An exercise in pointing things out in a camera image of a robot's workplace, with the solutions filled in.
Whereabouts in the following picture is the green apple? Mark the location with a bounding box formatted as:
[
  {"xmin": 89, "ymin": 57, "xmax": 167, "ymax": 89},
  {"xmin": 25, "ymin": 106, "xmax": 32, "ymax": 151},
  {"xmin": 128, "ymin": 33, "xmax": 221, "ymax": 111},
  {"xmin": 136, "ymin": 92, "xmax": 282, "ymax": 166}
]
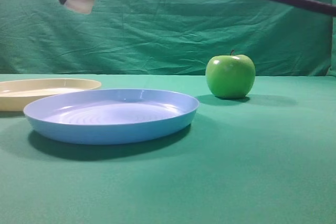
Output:
[{"xmin": 205, "ymin": 51, "xmax": 256, "ymax": 100}]

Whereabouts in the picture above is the green tablecloth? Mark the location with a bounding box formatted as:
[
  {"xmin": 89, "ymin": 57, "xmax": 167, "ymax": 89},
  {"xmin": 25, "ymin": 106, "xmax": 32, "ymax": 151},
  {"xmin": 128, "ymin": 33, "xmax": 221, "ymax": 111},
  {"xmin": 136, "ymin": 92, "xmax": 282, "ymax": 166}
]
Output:
[{"xmin": 1, "ymin": 75, "xmax": 335, "ymax": 223}]

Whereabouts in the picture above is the pale yellow plate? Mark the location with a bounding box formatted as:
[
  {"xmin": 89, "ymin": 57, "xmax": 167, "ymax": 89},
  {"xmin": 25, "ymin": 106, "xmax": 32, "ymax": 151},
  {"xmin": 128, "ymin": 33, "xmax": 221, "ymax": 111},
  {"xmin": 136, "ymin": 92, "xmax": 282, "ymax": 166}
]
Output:
[{"xmin": 1, "ymin": 78, "xmax": 102, "ymax": 112}]

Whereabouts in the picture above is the green backdrop cloth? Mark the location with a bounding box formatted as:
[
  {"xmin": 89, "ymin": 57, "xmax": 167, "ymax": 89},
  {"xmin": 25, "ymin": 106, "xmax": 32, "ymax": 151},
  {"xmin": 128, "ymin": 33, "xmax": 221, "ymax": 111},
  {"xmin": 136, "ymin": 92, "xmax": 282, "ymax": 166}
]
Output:
[{"xmin": 1, "ymin": 0, "xmax": 335, "ymax": 76}]

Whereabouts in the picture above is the round glazed bread bun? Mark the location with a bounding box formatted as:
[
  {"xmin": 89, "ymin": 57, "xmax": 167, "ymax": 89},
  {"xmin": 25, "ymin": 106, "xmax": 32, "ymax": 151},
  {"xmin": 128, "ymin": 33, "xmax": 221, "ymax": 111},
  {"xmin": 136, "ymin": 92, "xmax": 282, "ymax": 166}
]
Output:
[{"xmin": 65, "ymin": 0, "xmax": 95, "ymax": 14}]

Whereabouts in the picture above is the blue plate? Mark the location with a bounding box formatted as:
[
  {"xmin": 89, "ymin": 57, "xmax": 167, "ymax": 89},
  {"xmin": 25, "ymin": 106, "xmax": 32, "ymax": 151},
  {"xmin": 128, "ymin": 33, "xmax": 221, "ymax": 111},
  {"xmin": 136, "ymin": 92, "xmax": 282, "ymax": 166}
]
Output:
[{"xmin": 23, "ymin": 89, "xmax": 200, "ymax": 145}]

